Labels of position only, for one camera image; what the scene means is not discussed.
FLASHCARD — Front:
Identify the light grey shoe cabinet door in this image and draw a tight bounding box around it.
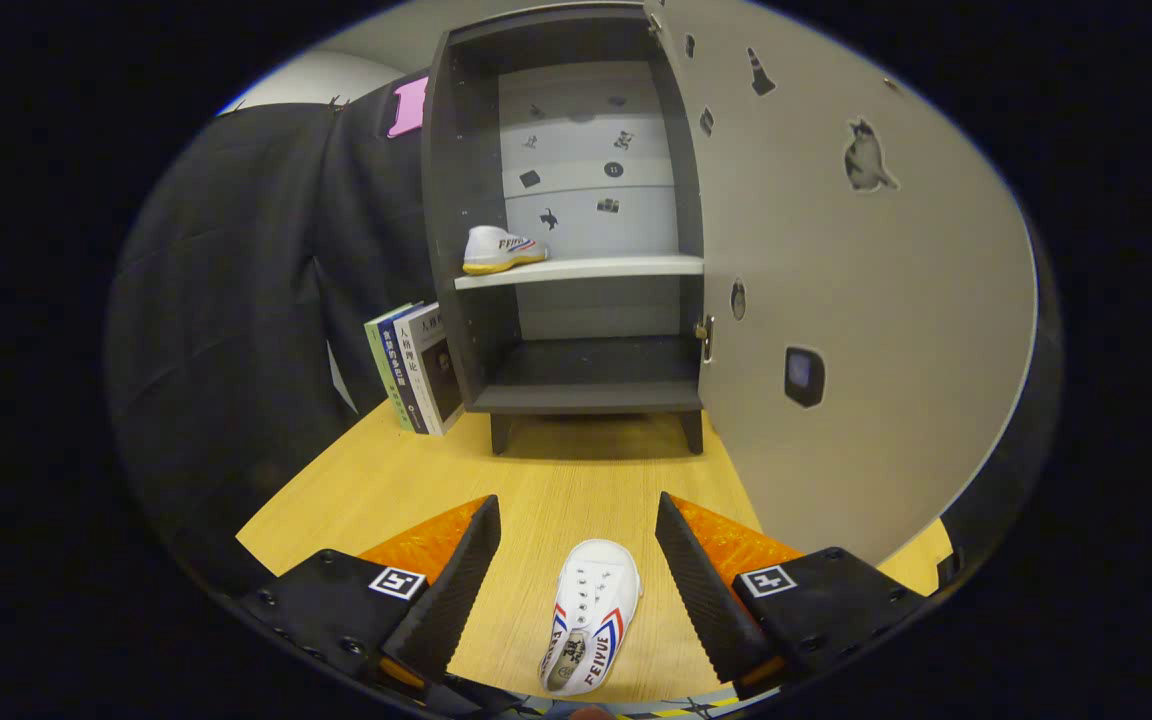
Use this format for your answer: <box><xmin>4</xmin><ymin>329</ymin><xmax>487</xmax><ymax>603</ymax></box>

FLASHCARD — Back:
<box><xmin>644</xmin><ymin>0</ymin><xmax>1040</xmax><ymax>566</ymax></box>

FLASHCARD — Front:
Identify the white cabinet shelf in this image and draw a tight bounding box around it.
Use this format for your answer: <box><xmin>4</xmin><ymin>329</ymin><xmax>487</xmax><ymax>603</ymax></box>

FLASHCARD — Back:
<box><xmin>453</xmin><ymin>254</ymin><xmax>705</xmax><ymax>292</ymax></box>

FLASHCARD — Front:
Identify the black backdrop cloth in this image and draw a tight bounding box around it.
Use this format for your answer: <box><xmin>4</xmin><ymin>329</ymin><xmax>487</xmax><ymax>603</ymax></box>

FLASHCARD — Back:
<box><xmin>106</xmin><ymin>70</ymin><xmax>1065</xmax><ymax>601</ymax></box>

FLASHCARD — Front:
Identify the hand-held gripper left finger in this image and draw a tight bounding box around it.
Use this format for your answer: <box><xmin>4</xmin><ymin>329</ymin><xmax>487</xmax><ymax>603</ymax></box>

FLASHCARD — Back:
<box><xmin>239</xmin><ymin>494</ymin><xmax>502</xmax><ymax>691</ymax></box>

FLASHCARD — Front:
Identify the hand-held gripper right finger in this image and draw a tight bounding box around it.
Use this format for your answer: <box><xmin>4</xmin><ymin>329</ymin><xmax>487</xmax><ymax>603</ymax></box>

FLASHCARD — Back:
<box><xmin>654</xmin><ymin>491</ymin><xmax>927</xmax><ymax>701</ymax></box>

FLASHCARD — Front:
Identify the white canvas shoe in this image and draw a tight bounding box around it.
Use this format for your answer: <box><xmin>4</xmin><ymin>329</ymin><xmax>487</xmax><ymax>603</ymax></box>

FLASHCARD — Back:
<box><xmin>538</xmin><ymin>539</ymin><xmax>644</xmax><ymax>697</ymax></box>
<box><xmin>462</xmin><ymin>225</ymin><xmax>550</xmax><ymax>276</ymax></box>

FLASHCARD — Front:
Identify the white and grey book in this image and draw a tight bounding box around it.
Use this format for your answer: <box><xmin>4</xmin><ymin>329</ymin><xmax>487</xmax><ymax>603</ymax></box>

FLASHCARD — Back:
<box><xmin>406</xmin><ymin>302</ymin><xmax>465</xmax><ymax>437</ymax></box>

